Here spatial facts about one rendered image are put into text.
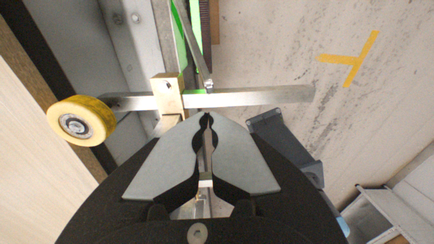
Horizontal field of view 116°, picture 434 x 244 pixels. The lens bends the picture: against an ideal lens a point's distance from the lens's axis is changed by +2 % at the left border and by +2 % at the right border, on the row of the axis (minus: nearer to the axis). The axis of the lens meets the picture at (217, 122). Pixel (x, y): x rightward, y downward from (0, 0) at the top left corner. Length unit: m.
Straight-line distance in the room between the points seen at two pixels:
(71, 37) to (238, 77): 0.93
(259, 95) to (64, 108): 0.31
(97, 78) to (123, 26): 0.16
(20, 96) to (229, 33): 0.99
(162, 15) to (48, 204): 0.51
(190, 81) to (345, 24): 1.20
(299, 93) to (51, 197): 0.59
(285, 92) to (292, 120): 1.17
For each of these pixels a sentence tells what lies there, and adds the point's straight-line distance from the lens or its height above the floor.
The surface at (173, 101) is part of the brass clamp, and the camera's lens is 0.28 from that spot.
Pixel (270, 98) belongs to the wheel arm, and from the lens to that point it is 0.30.
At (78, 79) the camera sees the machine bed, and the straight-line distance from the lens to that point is 0.43.
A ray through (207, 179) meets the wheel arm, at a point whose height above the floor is 0.84.
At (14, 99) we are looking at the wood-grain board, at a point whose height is 0.90.
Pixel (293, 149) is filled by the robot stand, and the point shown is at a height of 0.45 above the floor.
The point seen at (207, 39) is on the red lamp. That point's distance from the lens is 0.38.
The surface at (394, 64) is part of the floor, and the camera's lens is 1.80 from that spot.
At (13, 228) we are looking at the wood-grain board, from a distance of 0.74.
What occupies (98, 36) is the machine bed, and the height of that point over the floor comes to 0.67.
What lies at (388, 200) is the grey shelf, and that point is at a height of 0.23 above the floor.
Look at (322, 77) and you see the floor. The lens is 1.42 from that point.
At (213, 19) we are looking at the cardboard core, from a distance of 1.01.
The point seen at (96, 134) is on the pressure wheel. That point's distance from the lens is 0.29.
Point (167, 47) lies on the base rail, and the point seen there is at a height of 0.70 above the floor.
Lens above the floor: 1.09
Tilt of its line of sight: 59 degrees down
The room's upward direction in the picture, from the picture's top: 176 degrees clockwise
